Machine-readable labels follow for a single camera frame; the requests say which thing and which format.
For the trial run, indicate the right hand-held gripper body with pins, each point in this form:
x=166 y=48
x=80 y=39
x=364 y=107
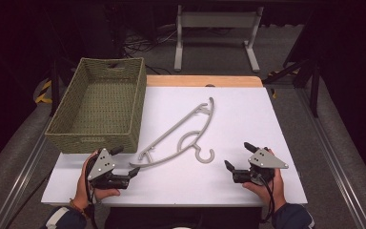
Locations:
x=265 y=160

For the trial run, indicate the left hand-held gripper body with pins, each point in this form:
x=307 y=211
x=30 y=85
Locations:
x=102 y=165

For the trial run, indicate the person's left hand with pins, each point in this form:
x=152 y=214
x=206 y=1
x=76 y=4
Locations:
x=83 y=191

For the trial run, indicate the person's right hand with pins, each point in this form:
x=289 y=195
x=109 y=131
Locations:
x=276 y=191

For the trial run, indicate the white table board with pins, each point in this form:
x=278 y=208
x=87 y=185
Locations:
x=235 y=127

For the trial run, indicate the green woven basket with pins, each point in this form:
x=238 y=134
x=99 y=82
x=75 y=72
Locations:
x=98 y=105

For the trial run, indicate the grey plastic clothes hanger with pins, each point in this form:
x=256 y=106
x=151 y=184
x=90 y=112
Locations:
x=174 y=130

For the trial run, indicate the black metal stand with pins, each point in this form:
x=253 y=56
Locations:
x=55 y=86
x=308 y=76

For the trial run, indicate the yellow black striped tape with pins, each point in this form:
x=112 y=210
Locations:
x=43 y=93

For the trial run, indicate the aluminium floor rail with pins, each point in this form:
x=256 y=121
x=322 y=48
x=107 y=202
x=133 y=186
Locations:
x=336 y=152
x=19 y=184

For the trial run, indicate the grey metal stand frame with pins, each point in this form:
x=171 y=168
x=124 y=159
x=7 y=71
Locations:
x=217 y=19

